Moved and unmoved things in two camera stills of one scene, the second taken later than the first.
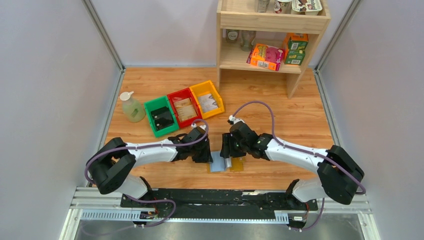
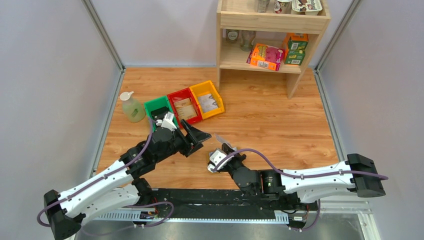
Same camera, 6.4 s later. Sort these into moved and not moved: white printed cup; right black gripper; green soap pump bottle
Moved: right black gripper
Not moved: white printed cup; green soap pump bottle
